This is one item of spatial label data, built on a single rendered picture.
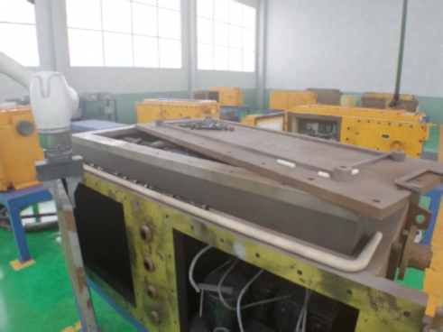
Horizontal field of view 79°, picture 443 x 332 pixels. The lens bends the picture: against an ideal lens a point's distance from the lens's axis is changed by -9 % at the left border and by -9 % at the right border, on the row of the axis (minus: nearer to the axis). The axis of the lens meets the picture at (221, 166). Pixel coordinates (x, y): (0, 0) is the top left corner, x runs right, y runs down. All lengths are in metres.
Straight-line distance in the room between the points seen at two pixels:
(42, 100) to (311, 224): 0.73
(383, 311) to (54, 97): 0.88
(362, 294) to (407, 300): 0.08
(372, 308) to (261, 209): 0.31
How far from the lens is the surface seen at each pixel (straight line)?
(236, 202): 0.75
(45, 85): 0.87
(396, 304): 0.59
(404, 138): 3.23
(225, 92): 11.60
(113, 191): 1.07
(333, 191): 0.60
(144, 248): 1.01
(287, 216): 0.68
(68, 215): 0.93
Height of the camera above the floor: 1.57
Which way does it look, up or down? 16 degrees down
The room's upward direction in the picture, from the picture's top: straight up
